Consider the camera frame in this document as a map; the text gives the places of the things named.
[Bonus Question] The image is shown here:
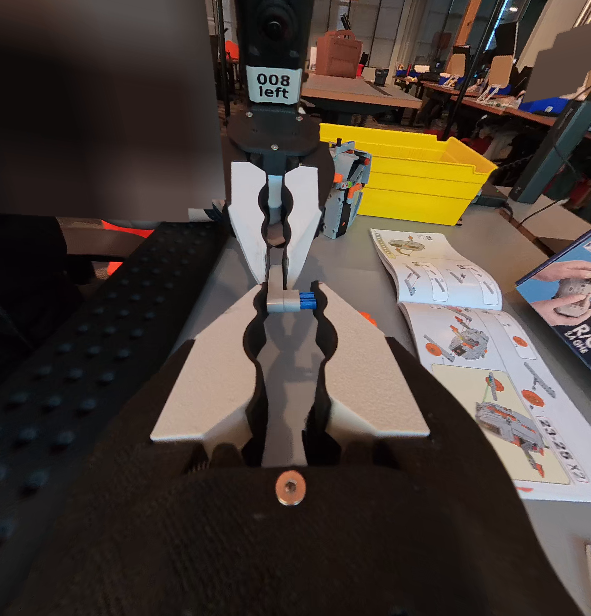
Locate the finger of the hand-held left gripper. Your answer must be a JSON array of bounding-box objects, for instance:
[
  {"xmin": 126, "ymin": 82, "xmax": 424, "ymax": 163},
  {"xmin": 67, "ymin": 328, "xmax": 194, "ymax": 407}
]
[
  {"xmin": 280, "ymin": 165, "xmax": 324, "ymax": 290},
  {"xmin": 227, "ymin": 161, "xmax": 273, "ymax": 285}
]

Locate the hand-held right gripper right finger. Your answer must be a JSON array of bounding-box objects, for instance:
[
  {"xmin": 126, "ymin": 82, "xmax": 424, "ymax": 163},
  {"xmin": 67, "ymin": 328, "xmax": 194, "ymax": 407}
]
[{"xmin": 302, "ymin": 280, "xmax": 432, "ymax": 446}]

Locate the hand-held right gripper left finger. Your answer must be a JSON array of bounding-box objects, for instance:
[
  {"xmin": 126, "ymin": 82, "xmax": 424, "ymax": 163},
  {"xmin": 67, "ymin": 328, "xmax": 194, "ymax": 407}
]
[{"xmin": 149, "ymin": 283, "xmax": 270, "ymax": 465}]

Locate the grey angled building beam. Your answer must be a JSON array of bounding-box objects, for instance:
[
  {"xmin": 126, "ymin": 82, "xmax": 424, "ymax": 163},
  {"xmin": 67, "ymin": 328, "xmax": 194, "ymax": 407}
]
[{"xmin": 266, "ymin": 264, "xmax": 302, "ymax": 314}]

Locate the grey desk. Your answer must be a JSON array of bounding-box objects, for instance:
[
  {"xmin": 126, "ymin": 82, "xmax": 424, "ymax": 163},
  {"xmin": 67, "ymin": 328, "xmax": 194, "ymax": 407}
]
[{"xmin": 175, "ymin": 200, "xmax": 591, "ymax": 616}]

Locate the grey toy vehicle model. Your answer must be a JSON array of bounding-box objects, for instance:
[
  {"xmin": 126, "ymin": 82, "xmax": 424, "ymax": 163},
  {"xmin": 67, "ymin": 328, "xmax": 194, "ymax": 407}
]
[{"xmin": 323, "ymin": 139, "xmax": 373, "ymax": 240}]

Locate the grey background table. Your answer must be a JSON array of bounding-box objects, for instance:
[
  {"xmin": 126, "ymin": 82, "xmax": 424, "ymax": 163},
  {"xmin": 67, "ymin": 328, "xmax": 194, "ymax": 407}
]
[{"xmin": 300, "ymin": 72, "xmax": 423, "ymax": 127}]

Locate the brown bag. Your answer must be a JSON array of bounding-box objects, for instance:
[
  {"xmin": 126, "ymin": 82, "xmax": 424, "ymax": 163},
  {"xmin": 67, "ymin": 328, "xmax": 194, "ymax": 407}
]
[{"xmin": 315, "ymin": 29, "xmax": 363, "ymax": 78}]

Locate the yellow plastic bin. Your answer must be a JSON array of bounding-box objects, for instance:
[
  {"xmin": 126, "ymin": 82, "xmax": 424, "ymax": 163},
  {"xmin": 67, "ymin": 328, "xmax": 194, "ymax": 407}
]
[{"xmin": 319, "ymin": 123, "xmax": 498, "ymax": 227}]

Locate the black perforated board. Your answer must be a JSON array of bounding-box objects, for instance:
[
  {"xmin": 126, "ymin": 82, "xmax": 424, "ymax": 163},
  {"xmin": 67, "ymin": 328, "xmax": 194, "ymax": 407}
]
[{"xmin": 0, "ymin": 221, "xmax": 229, "ymax": 554}]

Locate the orange chair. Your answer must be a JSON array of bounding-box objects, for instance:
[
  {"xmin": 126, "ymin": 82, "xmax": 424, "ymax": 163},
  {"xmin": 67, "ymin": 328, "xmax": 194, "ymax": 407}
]
[{"xmin": 98, "ymin": 218, "xmax": 154, "ymax": 277}]

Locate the open instruction manual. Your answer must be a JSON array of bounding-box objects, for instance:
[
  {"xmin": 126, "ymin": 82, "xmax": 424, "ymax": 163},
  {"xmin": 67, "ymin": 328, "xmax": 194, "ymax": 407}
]
[{"xmin": 370, "ymin": 227, "xmax": 591, "ymax": 492}]

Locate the long cluttered table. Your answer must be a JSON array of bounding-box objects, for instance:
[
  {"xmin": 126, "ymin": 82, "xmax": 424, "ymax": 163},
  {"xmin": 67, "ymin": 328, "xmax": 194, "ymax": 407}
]
[{"xmin": 396, "ymin": 63, "xmax": 591, "ymax": 140}]

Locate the dark printed toy box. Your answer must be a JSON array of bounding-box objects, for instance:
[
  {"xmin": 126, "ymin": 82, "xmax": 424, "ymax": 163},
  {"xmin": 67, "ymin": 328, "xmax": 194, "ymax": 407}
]
[{"xmin": 514, "ymin": 223, "xmax": 591, "ymax": 383}]

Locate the blue plastic bin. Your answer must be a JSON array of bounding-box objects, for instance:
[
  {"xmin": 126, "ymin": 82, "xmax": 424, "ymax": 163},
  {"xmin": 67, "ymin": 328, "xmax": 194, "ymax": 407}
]
[{"xmin": 520, "ymin": 96, "xmax": 582, "ymax": 116}]

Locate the black cable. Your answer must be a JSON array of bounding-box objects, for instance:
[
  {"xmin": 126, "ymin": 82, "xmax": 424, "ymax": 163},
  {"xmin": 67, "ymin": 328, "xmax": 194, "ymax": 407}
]
[{"xmin": 517, "ymin": 190, "xmax": 572, "ymax": 227}]

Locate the dark green post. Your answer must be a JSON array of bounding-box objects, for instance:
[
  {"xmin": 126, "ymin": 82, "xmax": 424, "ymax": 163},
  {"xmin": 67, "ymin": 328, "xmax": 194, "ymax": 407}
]
[{"xmin": 508, "ymin": 100, "xmax": 591, "ymax": 203}]

